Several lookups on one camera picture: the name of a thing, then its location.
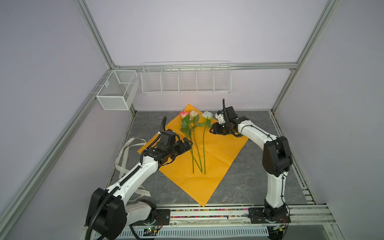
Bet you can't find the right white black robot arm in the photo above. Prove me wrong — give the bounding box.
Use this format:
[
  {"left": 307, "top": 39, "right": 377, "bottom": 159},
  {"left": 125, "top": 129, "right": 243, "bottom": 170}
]
[{"left": 210, "top": 107, "right": 293, "bottom": 213}]

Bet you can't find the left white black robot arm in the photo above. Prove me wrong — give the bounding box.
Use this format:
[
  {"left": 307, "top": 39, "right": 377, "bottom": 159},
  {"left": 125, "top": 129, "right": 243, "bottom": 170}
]
[{"left": 85, "top": 118, "right": 193, "bottom": 240}]

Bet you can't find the long white wire basket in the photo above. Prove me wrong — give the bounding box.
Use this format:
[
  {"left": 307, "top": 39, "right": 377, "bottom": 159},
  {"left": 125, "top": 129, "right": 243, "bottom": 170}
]
[{"left": 142, "top": 61, "right": 232, "bottom": 94}]

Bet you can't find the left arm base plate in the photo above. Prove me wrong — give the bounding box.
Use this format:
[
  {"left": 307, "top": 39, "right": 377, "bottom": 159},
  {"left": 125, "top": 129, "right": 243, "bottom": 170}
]
[{"left": 132, "top": 209, "right": 171, "bottom": 226}]

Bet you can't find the white vent grille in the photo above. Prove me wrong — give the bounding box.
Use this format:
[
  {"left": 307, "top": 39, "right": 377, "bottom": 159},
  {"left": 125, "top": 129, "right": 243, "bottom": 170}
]
[{"left": 134, "top": 226, "right": 270, "bottom": 240}]

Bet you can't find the white fake rose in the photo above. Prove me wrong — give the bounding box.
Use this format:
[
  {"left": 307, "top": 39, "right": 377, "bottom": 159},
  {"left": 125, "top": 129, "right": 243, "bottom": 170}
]
[{"left": 199, "top": 111, "right": 213, "bottom": 174}]

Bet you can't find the pink fake rose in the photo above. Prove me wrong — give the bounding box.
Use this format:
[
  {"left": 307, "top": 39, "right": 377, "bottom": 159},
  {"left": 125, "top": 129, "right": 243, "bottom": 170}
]
[{"left": 179, "top": 111, "right": 202, "bottom": 174}]

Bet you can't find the aluminium mounting rail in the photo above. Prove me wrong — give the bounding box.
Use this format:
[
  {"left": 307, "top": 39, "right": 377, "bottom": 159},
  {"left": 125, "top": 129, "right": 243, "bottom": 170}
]
[{"left": 83, "top": 203, "right": 337, "bottom": 229}]

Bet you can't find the orange yellow wrapping paper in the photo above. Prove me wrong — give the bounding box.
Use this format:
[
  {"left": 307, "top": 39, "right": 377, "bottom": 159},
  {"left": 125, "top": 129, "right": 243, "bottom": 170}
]
[{"left": 137, "top": 103, "right": 250, "bottom": 208}]

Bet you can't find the cream printed ribbon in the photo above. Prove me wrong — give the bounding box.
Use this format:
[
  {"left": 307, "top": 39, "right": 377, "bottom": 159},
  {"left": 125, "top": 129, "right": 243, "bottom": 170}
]
[{"left": 115, "top": 138, "right": 151, "bottom": 203}]

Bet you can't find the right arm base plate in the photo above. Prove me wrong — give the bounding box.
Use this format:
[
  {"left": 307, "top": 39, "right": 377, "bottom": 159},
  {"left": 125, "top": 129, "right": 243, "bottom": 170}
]
[{"left": 248, "top": 206, "right": 291, "bottom": 224}]

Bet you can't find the small white mesh basket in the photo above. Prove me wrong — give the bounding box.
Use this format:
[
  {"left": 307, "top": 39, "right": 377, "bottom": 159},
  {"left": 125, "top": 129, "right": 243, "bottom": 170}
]
[{"left": 96, "top": 70, "right": 140, "bottom": 111}]

